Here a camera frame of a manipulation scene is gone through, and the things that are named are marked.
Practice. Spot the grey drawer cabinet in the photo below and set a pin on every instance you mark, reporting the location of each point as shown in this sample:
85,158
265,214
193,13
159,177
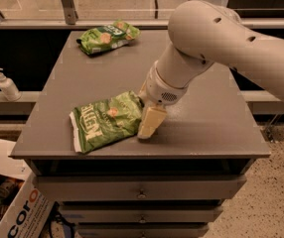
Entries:
209,132

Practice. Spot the top drawer with knob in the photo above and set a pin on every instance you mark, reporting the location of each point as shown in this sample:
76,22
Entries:
139,188

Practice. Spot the drawer with knob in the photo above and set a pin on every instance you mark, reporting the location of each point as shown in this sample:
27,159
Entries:
154,230
139,188
140,214

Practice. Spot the middle drawer with knob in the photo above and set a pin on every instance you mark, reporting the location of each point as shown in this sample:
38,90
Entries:
140,214

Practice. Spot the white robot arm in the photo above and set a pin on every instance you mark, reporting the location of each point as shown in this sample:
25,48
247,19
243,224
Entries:
202,34

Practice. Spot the white cardboard box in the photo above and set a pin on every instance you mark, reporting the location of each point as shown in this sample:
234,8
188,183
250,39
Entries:
23,209

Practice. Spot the bottom drawer with knob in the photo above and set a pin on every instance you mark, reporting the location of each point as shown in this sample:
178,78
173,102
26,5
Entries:
154,230

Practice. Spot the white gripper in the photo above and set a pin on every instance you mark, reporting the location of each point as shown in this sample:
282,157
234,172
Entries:
160,89

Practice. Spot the white pump dispenser bottle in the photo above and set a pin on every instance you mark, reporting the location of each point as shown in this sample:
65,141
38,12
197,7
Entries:
8,87

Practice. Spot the grey metal railing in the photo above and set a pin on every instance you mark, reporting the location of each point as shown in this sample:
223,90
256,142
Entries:
81,14

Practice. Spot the green Kettle jalapeno chip bag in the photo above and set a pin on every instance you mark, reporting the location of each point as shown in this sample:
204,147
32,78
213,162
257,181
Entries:
106,121

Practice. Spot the light green chip bag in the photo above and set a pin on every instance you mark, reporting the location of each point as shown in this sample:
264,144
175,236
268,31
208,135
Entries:
107,37

